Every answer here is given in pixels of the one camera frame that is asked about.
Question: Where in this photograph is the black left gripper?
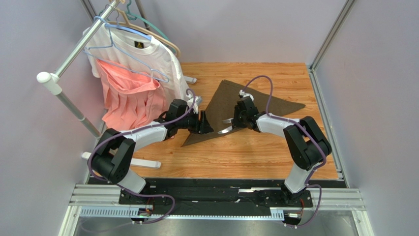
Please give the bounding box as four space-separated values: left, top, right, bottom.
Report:
177 110 214 135

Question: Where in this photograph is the silver fork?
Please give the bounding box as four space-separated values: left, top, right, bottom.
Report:
222 118 233 124

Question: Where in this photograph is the silver table knife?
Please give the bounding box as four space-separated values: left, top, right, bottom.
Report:
217 126 233 134

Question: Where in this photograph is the olive brown cloth napkin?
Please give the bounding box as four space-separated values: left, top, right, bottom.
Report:
181 80 306 147

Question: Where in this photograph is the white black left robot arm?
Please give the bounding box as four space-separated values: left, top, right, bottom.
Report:
88 99 214 199

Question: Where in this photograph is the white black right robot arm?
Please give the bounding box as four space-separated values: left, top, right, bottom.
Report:
232 96 332 205

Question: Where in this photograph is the pink pleated skirt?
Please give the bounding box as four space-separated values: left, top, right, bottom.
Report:
96 60 168 131

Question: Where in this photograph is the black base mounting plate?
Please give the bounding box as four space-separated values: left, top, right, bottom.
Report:
117 178 315 216

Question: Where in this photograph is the white t-shirt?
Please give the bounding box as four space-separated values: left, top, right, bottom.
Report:
84 24 190 130

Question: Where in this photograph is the wooden clothes hanger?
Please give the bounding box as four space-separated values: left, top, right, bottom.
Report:
105 7 181 58

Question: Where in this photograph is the teal clothes hanger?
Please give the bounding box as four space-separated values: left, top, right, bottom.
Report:
115 0 181 58

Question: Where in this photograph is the white clothes rack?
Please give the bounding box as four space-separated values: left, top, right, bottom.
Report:
36 0 198 170

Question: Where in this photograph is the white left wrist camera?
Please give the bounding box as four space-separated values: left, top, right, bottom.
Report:
186 95 203 114

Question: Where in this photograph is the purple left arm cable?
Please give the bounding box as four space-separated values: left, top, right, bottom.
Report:
87 88 197 225

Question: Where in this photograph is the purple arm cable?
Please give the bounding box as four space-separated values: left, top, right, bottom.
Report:
87 88 197 225
240 75 328 229

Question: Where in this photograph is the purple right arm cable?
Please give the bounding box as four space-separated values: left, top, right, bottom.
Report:
240 75 328 229

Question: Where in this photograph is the blue wire hanger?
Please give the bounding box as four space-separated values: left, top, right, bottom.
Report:
83 16 174 83

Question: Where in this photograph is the aluminium frame rail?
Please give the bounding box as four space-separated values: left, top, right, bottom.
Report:
57 0 375 236

